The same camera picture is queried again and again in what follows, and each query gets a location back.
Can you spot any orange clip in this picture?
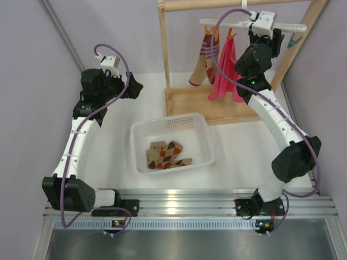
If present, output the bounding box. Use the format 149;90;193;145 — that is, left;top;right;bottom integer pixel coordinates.
227;28;237;40
204;26;220;42

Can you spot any white clip hanger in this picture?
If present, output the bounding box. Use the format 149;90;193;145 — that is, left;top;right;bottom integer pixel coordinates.
200;0;307;35

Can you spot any aluminium frame post left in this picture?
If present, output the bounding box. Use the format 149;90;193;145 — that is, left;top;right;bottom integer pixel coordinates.
38;0;85;72

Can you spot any white plastic basket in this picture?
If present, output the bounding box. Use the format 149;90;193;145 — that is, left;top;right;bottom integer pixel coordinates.
130;113;215;176

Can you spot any aluminium frame post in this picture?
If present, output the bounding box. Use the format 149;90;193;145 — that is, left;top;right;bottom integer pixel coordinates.
280;81;322;198
38;0;85;72

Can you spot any argyle beige orange sock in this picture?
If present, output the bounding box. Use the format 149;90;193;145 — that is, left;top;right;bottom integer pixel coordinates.
147;141;192;170

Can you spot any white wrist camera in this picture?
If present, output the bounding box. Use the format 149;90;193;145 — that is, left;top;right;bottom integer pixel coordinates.
251;11;276;39
95;53;120;77

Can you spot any teal clip far right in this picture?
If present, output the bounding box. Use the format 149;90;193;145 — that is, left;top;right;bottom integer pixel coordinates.
287;34;303;49

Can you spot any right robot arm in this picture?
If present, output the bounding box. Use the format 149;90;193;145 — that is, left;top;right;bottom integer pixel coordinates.
234;29;322;216

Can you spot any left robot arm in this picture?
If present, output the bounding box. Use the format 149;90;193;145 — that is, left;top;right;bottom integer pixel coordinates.
42;68;143;218

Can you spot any aluminium frame post right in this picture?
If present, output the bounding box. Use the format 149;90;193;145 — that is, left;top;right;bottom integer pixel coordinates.
280;81;322;198

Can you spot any orange clip far left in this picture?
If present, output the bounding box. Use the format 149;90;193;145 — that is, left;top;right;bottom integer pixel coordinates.
204;26;220;42

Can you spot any pink sock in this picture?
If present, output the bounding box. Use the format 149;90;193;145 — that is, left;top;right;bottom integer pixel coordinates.
229;83;244;103
208;38;237;100

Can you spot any beige maroon striped sock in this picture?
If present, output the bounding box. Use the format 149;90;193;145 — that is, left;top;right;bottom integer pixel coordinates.
189;34;211;86

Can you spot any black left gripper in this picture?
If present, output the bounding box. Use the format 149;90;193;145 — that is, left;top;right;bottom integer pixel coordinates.
98;68;142;103

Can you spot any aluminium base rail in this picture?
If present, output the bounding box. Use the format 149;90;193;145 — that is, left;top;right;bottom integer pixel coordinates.
42;188;339;236

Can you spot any wooden drying rack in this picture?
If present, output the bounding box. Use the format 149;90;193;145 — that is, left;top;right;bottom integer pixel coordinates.
158;0;328;125

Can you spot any orange clip middle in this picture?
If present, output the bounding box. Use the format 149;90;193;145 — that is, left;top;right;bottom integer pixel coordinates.
227;28;237;40

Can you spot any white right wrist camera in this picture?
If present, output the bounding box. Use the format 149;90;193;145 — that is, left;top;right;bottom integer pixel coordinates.
251;11;276;39

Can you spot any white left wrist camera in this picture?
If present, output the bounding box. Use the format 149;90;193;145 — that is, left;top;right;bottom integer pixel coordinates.
95;53;120;77

